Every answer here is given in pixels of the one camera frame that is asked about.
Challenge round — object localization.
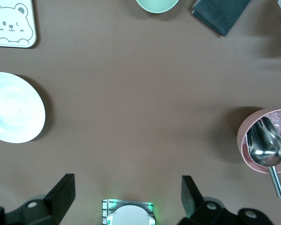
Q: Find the metal scoop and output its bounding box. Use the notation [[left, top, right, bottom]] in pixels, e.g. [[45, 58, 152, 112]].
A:
[[245, 116, 281, 199]]

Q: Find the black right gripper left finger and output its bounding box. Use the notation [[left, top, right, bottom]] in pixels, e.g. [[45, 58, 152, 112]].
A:
[[0, 173, 75, 225]]

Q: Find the aluminium arm base plate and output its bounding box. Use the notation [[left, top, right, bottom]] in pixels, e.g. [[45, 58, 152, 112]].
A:
[[102, 199, 155, 225]]

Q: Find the dark grey folded cloth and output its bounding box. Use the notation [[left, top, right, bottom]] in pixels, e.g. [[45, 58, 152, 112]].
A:
[[191, 0, 252, 37]]

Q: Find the cream bear print tray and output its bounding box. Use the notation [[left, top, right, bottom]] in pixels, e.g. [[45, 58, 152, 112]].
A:
[[0, 0, 37, 49]]

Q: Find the pale green bowl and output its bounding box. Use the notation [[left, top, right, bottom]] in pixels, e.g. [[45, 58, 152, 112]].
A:
[[135, 0, 180, 14]]

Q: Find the white round plate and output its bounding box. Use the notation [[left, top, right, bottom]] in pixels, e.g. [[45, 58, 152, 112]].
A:
[[0, 71, 46, 144]]

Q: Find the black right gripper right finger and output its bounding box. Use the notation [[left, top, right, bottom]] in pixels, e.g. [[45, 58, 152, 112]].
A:
[[177, 175, 274, 225]]

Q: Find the pink bowl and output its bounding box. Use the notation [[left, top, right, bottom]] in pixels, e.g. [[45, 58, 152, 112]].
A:
[[237, 108, 281, 174]]

